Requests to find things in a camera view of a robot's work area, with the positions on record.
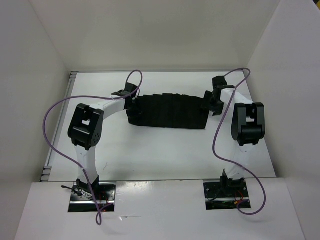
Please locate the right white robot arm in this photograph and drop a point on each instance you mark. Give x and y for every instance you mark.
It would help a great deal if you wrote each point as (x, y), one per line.
(247, 129)

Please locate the black pleated skirt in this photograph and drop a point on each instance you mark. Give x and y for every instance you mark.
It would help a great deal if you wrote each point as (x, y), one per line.
(173, 111)

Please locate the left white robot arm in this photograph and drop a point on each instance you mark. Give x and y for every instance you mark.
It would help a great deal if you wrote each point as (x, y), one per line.
(85, 132)

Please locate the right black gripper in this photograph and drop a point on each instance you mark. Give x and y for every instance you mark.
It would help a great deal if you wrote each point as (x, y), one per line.
(217, 110)

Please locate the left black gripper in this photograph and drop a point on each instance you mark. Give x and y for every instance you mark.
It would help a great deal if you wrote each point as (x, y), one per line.
(135, 114)

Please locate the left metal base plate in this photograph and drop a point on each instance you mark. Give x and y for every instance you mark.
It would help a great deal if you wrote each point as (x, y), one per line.
(81, 202)

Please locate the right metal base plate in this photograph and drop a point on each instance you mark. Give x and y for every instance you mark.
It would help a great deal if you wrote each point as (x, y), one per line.
(219, 198)

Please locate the metal base plate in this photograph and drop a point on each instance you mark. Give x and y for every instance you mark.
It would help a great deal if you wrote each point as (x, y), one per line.
(219, 198)
(81, 202)

